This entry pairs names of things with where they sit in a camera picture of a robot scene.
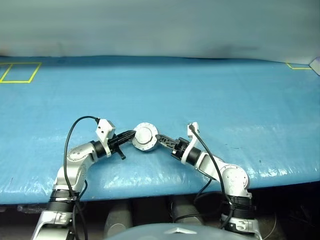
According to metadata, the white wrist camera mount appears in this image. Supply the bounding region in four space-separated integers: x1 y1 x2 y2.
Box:
94 119 117 158
181 121 201 165

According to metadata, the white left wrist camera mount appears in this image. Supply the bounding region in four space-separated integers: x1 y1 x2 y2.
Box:
94 119 117 158

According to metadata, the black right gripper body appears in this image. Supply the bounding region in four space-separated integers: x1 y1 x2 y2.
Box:
170 137 192 161

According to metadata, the grey robot torso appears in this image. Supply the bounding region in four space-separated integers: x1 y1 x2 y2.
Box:
104 223 236 240

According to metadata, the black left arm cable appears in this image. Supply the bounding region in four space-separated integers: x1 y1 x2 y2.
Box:
63 115 101 240

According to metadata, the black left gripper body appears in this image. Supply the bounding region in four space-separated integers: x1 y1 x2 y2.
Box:
107 133 126 161

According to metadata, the blue foam table cover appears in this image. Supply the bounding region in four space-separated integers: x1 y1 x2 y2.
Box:
0 55 320 205

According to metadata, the clear crumpled plastic film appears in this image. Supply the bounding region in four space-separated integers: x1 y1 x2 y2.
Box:
16 203 49 214

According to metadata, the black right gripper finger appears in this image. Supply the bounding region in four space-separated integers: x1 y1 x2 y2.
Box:
155 134 178 145
159 139 177 151

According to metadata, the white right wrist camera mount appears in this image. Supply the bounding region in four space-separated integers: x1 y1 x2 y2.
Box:
181 121 201 165

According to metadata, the grey rounded cylinder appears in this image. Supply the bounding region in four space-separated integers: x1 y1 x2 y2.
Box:
103 201 133 237
172 197 204 224

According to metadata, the round silver hinged motor lid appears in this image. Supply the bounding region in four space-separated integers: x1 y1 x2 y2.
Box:
131 121 159 151

